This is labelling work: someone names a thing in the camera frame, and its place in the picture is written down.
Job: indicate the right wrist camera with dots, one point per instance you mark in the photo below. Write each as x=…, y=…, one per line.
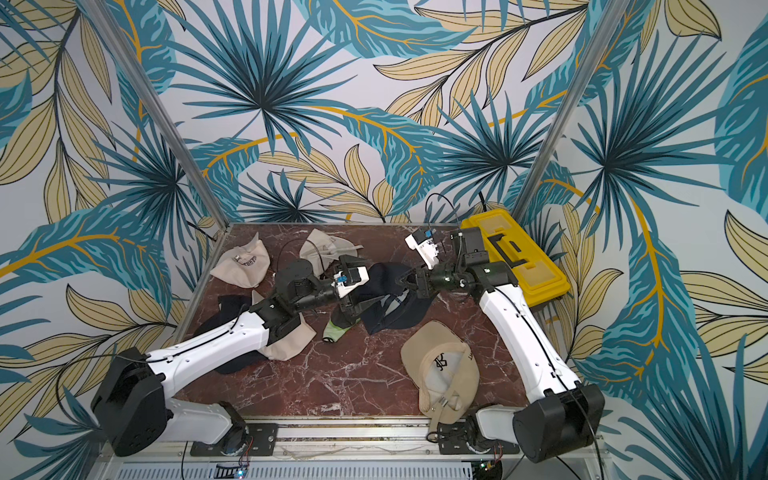
x=422, y=241

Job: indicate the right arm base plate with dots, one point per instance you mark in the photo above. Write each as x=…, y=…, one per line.
x=464, y=438

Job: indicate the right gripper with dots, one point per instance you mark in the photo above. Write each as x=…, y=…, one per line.
x=421, y=282

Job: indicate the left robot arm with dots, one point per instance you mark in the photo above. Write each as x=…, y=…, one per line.
x=135, y=404

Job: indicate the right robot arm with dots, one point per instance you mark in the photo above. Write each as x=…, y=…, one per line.
x=563, y=413

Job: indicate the yellow black toolbox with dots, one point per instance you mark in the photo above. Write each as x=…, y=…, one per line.
x=505, y=240

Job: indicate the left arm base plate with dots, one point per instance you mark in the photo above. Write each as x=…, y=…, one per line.
x=252, y=440

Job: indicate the tan khaki cap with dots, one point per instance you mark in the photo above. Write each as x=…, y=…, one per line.
x=445, y=372

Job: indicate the green black cap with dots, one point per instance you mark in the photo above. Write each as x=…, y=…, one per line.
x=338, y=324

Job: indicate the navy black cap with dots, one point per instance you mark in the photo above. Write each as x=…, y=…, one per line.
x=233, y=337

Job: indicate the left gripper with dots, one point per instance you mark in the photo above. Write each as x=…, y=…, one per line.
x=347, y=303

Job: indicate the white perforated cap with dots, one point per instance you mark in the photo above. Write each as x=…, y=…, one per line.
x=321, y=250

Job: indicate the cream Colorado cap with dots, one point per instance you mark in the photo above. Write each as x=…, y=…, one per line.
x=288, y=336

